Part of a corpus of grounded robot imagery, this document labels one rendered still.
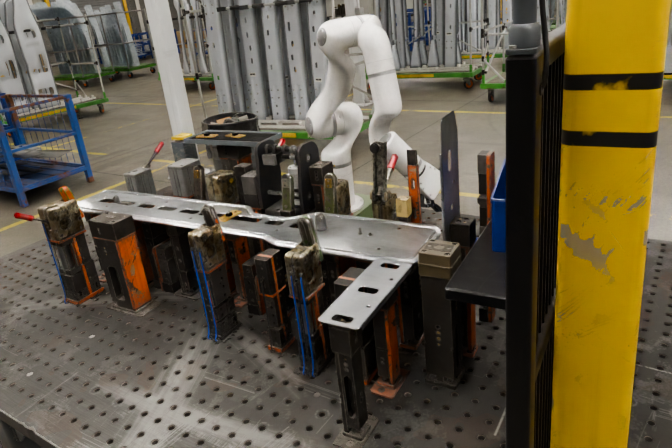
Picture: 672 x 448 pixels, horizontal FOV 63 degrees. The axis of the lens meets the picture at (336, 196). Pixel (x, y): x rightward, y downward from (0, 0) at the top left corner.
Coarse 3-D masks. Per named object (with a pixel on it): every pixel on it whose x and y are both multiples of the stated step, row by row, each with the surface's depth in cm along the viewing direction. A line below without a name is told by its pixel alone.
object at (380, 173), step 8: (376, 144) 153; (384, 144) 155; (376, 152) 154; (384, 152) 156; (376, 160) 158; (384, 160) 156; (376, 168) 159; (384, 168) 157; (376, 176) 159; (384, 176) 157; (376, 184) 159; (384, 184) 158; (376, 192) 160; (384, 192) 158; (376, 200) 160
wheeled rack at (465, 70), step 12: (420, 36) 950; (396, 72) 909; (408, 72) 898; (420, 72) 887; (432, 72) 875; (444, 72) 865; (456, 72) 852; (468, 72) 839; (480, 72) 913; (468, 84) 855
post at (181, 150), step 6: (174, 144) 218; (180, 144) 216; (186, 144) 217; (192, 144) 220; (174, 150) 219; (180, 150) 217; (186, 150) 217; (192, 150) 220; (174, 156) 220; (180, 156) 219; (186, 156) 218; (192, 156) 220
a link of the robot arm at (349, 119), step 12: (348, 108) 212; (336, 120) 209; (348, 120) 211; (360, 120) 214; (336, 132) 211; (348, 132) 214; (336, 144) 217; (348, 144) 215; (324, 156) 216; (336, 156) 214; (348, 156) 217; (336, 168) 216
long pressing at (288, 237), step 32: (128, 192) 208; (192, 224) 171; (224, 224) 168; (256, 224) 165; (288, 224) 162; (352, 224) 157; (384, 224) 155; (416, 224) 152; (352, 256) 140; (384, 256) 136; (416, 256) 135
